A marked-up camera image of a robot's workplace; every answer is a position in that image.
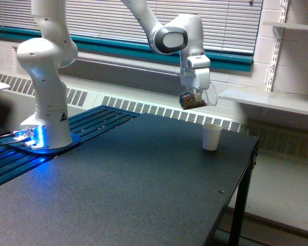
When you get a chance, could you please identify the white shelf bracket rail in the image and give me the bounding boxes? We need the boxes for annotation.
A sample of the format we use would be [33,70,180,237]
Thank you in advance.
[265,0,288,92]

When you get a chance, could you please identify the white paper cup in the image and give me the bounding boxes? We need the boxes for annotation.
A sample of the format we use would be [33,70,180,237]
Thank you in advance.
[202,124,222,151]

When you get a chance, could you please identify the blue slotted mounting plate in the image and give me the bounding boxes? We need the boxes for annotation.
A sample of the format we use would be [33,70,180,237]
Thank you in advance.
[0,106,139,185]

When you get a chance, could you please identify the white wall shelf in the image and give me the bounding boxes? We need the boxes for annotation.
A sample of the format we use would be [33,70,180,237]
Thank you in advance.
[262,22,308,33]
[219,88,308,115]

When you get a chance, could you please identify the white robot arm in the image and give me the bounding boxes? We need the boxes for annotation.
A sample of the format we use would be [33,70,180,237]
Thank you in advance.
[14,1,210,150]

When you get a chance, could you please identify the white radiator heater cover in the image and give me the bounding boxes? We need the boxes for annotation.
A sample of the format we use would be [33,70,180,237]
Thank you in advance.
[0,71,308,161]

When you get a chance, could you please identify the clear plastic cup with contents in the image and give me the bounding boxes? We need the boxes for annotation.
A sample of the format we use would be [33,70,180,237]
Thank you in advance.
[179,83,218,110]

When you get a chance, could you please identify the black table leg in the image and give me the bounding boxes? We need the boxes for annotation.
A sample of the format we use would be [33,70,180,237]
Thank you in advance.
[228,164,253,246]

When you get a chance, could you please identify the white window blinds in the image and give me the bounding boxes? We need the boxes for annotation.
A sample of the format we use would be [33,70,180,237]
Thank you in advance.
[0,1,262,54]

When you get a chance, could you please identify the white upper wall shelf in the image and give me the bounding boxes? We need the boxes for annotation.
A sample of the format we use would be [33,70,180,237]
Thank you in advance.
[262,22,308,33]

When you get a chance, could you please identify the black cables at base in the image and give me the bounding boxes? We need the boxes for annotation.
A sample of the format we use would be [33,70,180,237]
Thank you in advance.
[0,130,18,147]

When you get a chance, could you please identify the teal window sill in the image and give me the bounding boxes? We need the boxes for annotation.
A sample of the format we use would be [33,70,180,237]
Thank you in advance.
[0,26,253,72]

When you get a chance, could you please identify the white lower wall shelf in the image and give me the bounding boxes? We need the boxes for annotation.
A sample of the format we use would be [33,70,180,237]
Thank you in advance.
[219,88,308,115]

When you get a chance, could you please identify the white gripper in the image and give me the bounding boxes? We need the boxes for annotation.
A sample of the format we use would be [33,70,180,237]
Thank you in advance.
[180,52,210,100]

